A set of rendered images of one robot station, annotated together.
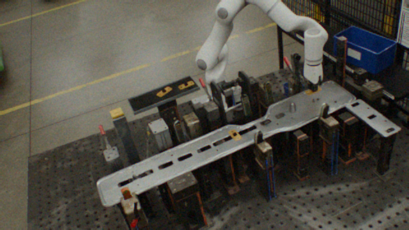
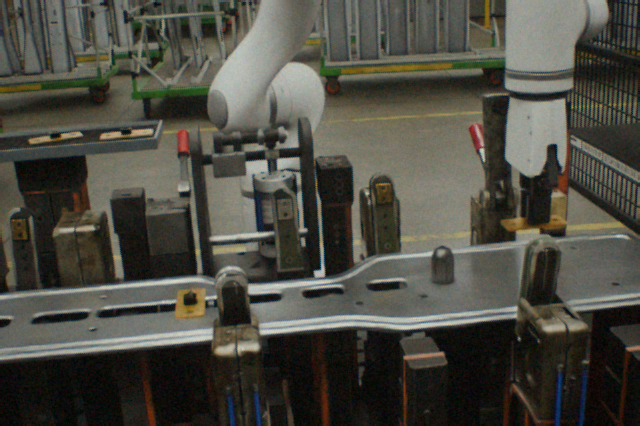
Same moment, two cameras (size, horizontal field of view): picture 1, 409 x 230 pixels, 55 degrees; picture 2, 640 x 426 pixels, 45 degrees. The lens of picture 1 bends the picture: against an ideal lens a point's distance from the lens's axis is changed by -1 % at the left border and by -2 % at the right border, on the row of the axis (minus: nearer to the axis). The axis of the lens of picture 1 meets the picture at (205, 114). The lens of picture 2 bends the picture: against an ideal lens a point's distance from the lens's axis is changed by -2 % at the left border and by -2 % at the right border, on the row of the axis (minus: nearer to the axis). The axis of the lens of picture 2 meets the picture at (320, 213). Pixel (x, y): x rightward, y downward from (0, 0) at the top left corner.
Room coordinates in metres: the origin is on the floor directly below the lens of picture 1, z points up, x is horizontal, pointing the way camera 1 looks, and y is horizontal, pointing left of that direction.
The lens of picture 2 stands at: (0.60, -0.48, 1.44)
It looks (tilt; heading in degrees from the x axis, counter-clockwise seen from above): 19 degrees down; 11
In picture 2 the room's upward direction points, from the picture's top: 3 degrees counter-clockwise
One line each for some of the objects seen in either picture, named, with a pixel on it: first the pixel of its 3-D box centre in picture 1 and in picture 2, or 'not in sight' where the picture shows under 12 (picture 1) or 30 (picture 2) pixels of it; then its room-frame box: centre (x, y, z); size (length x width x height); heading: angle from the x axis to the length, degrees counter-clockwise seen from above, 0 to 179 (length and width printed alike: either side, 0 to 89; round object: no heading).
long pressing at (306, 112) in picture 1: (232, 138); (175, 310); (1.48, -0.11, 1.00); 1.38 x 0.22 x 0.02; 107
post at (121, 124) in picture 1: (129, 145); not in sight; (1.67, 0.44, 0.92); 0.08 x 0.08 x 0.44; 17
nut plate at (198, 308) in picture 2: (234, 134); (190, 300); (1.49, -0.13, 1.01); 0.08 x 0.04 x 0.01; 17
